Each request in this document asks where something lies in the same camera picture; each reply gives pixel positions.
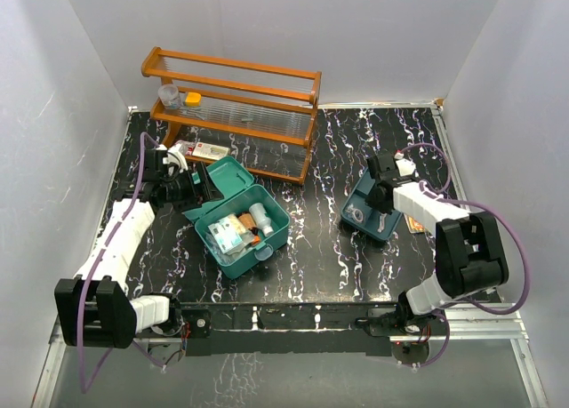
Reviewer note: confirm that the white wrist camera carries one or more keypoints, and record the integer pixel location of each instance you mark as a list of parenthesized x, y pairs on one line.
[(406, 167), (174, 156)]

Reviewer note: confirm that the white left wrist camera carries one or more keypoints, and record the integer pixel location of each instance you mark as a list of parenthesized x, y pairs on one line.
[(174, 156)]

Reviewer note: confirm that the black metal base bar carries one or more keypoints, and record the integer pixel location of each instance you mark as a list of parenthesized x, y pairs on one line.
[(207, 328)]

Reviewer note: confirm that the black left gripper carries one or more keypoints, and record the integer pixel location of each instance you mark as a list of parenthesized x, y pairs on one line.
[(207, 192)]

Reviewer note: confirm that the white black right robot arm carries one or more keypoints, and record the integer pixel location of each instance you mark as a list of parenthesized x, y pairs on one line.
[(469, 253)]

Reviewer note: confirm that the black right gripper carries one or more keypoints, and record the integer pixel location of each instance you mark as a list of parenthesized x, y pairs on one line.
[(372, 202)]

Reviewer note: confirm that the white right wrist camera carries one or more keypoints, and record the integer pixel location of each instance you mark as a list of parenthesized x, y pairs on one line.
[(406, 167)]

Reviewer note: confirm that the bag of cotton balls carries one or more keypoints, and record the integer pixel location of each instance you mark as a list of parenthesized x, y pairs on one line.
[(244, 234)]

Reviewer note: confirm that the clear plastic cup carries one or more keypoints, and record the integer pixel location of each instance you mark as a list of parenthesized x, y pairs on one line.
[(170, 96)]

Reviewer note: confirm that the teal medicine kit box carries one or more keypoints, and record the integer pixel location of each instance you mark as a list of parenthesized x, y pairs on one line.
[(240, 192)]

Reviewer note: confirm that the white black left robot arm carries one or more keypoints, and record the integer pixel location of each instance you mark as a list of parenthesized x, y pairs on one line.
[(93, 307)]

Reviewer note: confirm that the orange wooden shelf rack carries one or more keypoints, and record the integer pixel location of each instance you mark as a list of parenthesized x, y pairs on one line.
[(266, 115)]

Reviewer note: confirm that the dark blue divided tray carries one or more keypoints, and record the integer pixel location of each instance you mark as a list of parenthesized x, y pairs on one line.
[(370, 224)]

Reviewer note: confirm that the yellow capped small jar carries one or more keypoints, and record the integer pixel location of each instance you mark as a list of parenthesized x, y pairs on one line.
[(192, 100)]

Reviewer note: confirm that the clear tape roll bag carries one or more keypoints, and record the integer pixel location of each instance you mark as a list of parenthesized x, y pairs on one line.
[(355, 214)]

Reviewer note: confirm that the clear green-banded bottle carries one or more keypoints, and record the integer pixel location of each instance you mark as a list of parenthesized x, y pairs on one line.
[(261, 219)]

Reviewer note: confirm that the red white medicine box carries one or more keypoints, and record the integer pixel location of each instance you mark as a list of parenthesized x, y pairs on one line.
[(185, 147)]

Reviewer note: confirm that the blue face mask packet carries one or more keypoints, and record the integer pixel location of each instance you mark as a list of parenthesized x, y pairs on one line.
[(227, 236)]

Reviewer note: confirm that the brown orange-capped medicine bottle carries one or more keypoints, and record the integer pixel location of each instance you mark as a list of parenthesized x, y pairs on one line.
[(249, 223)]

